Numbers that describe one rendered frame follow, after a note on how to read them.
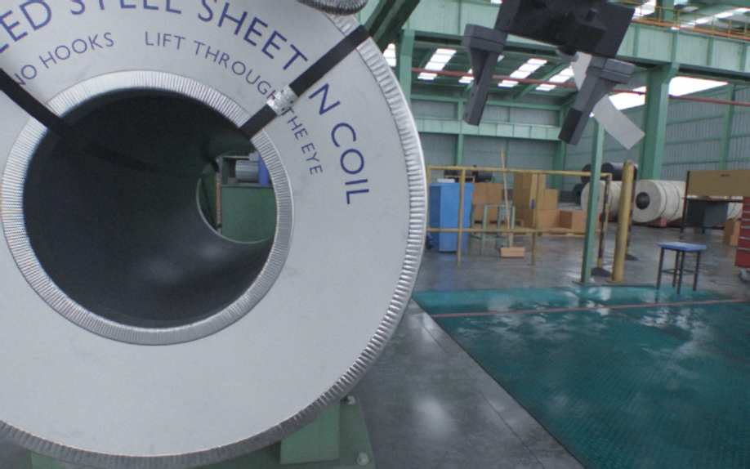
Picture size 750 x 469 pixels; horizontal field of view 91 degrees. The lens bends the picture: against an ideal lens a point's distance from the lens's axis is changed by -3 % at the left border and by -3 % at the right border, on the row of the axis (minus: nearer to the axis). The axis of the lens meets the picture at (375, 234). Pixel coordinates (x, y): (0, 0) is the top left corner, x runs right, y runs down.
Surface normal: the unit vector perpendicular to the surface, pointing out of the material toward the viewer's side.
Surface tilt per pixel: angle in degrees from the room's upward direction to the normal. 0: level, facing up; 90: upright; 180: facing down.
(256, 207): 90
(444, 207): 93
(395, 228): 90
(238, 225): 90
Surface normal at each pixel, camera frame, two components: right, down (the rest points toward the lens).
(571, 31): -0.98, -0.12
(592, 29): 0.01, 0.79
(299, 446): 0.18, 0.12
